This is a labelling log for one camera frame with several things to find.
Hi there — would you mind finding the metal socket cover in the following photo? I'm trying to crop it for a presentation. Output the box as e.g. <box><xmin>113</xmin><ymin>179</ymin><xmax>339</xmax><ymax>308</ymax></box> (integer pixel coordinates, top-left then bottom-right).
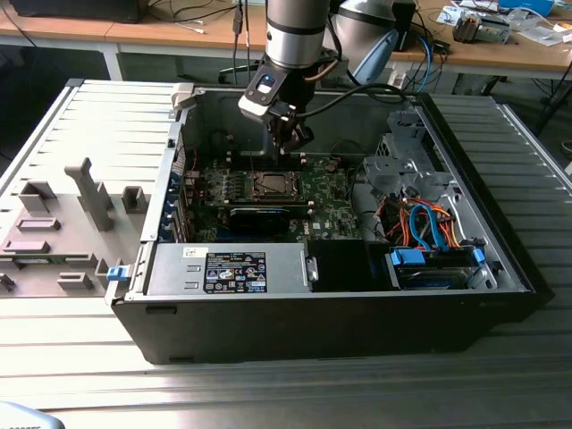
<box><xmin>252</xmin><ymin>172</ymin><xmax>301</xmax><ymax>200</ymax></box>

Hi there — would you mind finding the silver green CPU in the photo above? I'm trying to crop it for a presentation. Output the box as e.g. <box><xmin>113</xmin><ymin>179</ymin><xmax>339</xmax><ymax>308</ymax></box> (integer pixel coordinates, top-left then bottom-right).
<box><xmin>262</xmin><ymin>174</ymin><xmax>290</xmax><ymax>194</ymax></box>

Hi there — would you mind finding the CPU socket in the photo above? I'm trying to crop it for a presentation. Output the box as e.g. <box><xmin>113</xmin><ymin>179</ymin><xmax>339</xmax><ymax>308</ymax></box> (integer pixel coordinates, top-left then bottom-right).
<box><xmin>250</xmin><ymin>171</ymin><xmax>301</xmax><ymax>201</ymax></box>

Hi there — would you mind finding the CPU cooler heatsink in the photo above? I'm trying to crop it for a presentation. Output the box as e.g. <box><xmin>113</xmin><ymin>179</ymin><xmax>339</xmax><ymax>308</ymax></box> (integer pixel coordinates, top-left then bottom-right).
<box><xmin>452</xmin><ymin>11</ymin><xmax>482</xmax><ymax>45</ymax></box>

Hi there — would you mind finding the green motherboard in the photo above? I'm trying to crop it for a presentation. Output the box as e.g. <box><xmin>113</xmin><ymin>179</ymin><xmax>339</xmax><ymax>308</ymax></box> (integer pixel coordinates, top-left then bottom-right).
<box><xmin>185</xmin><ymin>154</ymin><xmax>366</xmax><ymax>245</ymax></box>

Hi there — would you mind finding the grey metal disk bay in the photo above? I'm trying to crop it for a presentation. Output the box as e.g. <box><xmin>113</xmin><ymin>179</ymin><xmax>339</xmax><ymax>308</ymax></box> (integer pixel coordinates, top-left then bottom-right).
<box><xmin>361</xmin><ymin>109</ymin><xmax>452</xmax><ymax>198</ymax></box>

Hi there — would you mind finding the black upright box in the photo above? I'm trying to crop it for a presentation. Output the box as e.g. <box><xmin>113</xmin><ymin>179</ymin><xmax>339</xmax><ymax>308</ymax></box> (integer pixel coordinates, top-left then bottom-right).
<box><xmin>392</xmin><ymin>0</ymin><xmax>417</xmax><ymax>53</ymax></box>

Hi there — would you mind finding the black graphics card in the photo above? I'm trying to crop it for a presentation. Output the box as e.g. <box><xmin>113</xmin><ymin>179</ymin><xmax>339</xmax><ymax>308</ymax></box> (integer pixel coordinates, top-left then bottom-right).
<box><xmin>228</xmin><ymin>206</ymin><xmax>291</xmax><ymax>234</ymax></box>

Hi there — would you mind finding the black plastic shroud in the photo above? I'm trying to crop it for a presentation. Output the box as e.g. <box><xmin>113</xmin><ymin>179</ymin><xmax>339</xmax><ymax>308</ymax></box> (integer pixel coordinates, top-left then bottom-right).
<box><xmin>307</xmin><ymin>239</ymin><xmax>373</xmax><ymax>294</ymax></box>

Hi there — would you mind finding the wooden desk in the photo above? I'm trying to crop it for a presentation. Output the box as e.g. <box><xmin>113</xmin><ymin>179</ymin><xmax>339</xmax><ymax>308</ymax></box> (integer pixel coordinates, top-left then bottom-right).
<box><xmin>0</xmin><ymin>6</ymin><xmax>118</xmax><ymax>81</ymax></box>
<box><xmin>105</xmin><ymin>0</ymin><xmax>572</xmax><ymax>84</ymax></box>

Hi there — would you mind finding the silver drive unit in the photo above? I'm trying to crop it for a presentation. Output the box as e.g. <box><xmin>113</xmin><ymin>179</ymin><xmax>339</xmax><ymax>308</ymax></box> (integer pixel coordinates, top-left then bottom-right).
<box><xmin>475</xmin><ymin>13</ymin><xmax>513</xmax><ymax>45</ymax></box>

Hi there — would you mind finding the grey power supply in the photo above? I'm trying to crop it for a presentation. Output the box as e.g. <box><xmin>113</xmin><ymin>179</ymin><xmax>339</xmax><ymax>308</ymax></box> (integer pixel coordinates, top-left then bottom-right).
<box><xmin>147</xmin><ymin>243</ymin><xmax>309</xmax><ymax>296</ymax></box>

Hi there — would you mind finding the hard disk in blue carrier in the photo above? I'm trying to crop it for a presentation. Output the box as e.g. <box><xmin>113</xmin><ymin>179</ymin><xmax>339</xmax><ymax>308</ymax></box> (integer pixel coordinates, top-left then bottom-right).
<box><xmin>388</xmin><ymin>248</ymin><xmax>486</xmax><ymax>291</ymax></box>

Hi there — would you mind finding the black metal PC case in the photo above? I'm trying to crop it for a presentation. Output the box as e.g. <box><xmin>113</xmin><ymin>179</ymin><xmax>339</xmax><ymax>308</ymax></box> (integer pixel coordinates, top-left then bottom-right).
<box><xmin>105</xmin><ymin>82</ymin><xmax>555</xmax><ymax>366</ymax></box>

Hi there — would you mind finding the black flat device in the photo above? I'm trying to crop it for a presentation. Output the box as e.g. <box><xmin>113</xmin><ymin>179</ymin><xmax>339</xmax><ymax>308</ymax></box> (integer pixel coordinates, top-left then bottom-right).
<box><xmin>8</xmin><ymin>0</ymin><xmax>147</xmax><ymax>24</ymax></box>

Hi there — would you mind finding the blue box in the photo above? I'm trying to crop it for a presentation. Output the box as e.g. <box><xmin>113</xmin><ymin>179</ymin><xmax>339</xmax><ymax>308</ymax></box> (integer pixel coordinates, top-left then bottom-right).
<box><xmin>498</xmin><ymin>0</ymin><xmax>555</xmax><ymax>17</ymax></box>

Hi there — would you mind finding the grey parts rack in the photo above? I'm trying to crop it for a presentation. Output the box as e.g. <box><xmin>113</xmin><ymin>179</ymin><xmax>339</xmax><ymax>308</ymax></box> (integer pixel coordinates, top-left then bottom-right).
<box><xmin>0</xmin><ymin>156</ymin><xmax>148</xmax><ymax>299</ymax></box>

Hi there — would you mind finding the pale blue teach pendant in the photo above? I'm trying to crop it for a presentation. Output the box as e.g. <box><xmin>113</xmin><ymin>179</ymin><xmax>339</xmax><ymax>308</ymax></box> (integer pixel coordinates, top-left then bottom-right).
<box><xmin>0</xmin><ymin>400</ymin><xmax>63</xmax><ymax>429</ymax></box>

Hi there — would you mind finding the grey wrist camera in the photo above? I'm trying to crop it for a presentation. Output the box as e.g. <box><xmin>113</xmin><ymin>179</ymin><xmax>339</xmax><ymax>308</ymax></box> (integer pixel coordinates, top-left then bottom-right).
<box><xmin>237</xmin><ymin>71</ymin><xmax>290</xmax><ymax>124</ymax></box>

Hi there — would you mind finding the thick black cable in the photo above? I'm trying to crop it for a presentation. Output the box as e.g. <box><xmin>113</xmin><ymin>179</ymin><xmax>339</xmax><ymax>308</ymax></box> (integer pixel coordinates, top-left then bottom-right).
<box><xmin>290</xmin><ymin>84</ymin><xmax>415</xmax><ymax>121</ymax></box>

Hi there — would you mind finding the pale grey case handle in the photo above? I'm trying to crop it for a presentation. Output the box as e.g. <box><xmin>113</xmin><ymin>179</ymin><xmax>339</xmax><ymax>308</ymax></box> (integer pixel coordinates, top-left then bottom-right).
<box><xmin>172</xmin><ymin>82</ymin><xmax>198</xmax><ymax>111</ymax></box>

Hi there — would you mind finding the multicolour power wire bundle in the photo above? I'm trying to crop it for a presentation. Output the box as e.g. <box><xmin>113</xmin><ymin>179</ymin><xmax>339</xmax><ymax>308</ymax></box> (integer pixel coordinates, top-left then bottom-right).
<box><xmin>373</xmin><ymin>189</ymin><xmax>415</xmax><ymax>240</ymax></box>

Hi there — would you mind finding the blue flat wire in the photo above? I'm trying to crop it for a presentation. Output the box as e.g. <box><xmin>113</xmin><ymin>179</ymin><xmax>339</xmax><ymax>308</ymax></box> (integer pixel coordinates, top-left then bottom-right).
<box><xmin>408</xmin><ymin>203</ymin><xmax>448</xmax><ymax>251</ymax></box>

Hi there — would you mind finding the orange flat wire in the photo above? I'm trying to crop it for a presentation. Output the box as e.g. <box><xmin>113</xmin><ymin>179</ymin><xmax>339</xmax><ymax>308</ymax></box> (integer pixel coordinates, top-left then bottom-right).
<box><xmin>383</xmin><ymin>203</ymin><xmax>461</xmax><ymax>247</ymax></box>

